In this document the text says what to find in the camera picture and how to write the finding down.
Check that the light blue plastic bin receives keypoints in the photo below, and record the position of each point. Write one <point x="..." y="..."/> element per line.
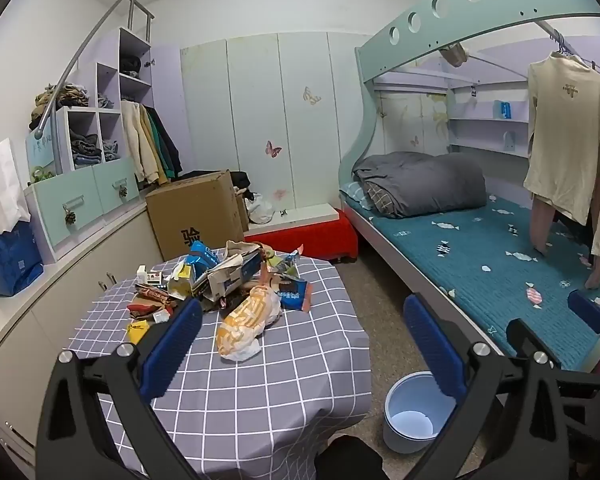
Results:
<point x="410" y="425"/>

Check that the bed with teal sheet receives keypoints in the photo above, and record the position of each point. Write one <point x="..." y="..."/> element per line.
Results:
<point x="480" y="270"/>

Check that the table with grey checked cloth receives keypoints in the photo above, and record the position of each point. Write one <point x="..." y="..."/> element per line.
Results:
<point x="280" y="385"/>

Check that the yellow butterfly sticker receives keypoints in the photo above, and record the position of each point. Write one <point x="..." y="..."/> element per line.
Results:
<point x="311" y="95"/>

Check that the grey metal handrail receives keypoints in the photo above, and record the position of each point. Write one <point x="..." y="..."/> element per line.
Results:
<point x="72" y="67"/>

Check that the small blue box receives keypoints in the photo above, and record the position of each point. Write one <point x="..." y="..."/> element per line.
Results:
<point x="504" y="109"/>

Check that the olive clothes pile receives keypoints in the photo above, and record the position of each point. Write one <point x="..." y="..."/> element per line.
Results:
<point x="60" y="97"/>

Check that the grey quilt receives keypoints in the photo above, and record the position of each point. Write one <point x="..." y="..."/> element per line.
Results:
<point x="430" y="185"/>

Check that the blue white cardboard carton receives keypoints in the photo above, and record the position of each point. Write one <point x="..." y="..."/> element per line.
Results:
<point x="230" y="277"/>

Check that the beige low cabinet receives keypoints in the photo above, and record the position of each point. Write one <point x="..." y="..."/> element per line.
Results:
<point x="45" y="320"/>

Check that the yellow packet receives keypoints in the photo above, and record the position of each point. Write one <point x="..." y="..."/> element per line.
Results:
<point x="180" y="285"/>

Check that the white wardrobe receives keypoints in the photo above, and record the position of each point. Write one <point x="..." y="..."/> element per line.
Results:
<point x="250" y="110"/>

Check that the brown snack wrapper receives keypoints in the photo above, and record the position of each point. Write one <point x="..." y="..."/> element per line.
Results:
<point x="152" y="295"/>

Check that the blue shopping bag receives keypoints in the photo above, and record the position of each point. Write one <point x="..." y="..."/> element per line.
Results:
<point x="10" y="260"/>

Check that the pale pink butterfly sticker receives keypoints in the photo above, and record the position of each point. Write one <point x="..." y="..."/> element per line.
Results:
<point x="279" y="193"/>

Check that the green foil wrapper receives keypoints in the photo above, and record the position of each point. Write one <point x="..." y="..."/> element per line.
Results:
<point x="285" y="262"/>

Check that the large brown cardboard box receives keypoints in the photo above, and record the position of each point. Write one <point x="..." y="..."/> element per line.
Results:
<point x="195" y="210"/>

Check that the blue checked pillow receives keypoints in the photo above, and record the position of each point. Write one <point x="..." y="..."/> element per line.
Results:
<point x="352" y="193"/>

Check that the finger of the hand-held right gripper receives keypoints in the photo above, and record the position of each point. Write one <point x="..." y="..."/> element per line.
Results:
<point x="587" y="312"/>
<point x="522" y="332"/>

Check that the beige hanging sweater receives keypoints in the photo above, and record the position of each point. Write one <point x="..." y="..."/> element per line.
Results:
<point x="565" y="125"/>

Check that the white wall shelves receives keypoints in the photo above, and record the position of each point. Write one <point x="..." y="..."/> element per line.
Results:
<point x="480" y="120"/>

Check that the red covered step platform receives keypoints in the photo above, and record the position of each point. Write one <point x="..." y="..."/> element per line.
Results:
<point x="305" y="240"/>

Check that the small white holder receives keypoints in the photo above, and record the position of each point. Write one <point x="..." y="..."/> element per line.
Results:
<point x="509" y="140"/>

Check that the teal bunk bed frame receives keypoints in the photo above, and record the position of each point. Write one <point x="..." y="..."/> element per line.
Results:
<point x="430" y="5"/>

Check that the white paper bag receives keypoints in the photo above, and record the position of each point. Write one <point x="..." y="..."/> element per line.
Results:
<point x="2" y="185"/>

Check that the hanging coats on shelf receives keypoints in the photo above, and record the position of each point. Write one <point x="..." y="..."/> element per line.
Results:
<point x="140" y="145"/>

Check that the blue snack packet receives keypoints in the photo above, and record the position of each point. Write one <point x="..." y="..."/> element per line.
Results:
<point x="202" y="256"/>

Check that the dark folded clothes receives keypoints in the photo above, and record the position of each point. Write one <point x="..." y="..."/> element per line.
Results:
<point x="130" y="66"/>

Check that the wide teal drawer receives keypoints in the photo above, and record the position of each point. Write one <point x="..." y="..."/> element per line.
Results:
<point x="62" y="200"/>

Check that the grey clothes rod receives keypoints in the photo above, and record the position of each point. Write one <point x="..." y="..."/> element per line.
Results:
<point x="555" y="33"/>

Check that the white plastic bag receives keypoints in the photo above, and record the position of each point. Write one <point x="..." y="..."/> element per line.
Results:
<point x="261" y="210"/>

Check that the small yellow sachet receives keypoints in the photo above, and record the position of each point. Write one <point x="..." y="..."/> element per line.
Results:
<point x="137" y="331"/>

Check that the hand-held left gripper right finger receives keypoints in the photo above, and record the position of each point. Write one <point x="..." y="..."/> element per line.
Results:
<point x="435" y="350"/>

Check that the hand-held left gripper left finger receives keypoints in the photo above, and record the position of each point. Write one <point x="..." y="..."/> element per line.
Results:
<point x="172" y="345"/>

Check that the black clothes heap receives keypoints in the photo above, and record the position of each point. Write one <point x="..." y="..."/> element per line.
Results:
<point x="241" y="180"/>

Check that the pink hanging garment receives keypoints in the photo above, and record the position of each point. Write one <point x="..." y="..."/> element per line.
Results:
<point x="542" y="225"/>

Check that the dark blue snack wrapper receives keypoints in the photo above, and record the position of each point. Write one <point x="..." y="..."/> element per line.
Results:
<point x="292" y="296"/>

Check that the small folded clothes stack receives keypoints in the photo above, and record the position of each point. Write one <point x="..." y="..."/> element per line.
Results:
<point x="106" y="101"/>

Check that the grey blue folded clothes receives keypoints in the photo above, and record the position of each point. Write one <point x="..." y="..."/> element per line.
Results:
<point x="85" y="149"/>

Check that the orange white bread bag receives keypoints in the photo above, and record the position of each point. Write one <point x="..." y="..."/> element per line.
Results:
<point x="245" y="322"/>

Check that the mint drawer shelf unit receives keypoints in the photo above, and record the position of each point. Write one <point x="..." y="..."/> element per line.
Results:
<point x="107" y="80"/>

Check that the black hanging jacket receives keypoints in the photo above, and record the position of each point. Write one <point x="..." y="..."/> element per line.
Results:
<point x="172" y="150"/>

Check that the beige paper bag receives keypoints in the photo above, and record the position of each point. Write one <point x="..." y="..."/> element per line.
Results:
<point x="240" y="248"/>

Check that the dark cloth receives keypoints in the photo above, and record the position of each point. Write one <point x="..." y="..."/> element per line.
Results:
<point x="350" y="460"/>

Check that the narrow teal drawer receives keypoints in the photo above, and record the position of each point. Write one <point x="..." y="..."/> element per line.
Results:
<point x="115" y="180"/>

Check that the green hanging jacket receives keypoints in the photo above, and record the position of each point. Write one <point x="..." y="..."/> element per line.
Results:
<point x="159" y="145"/>

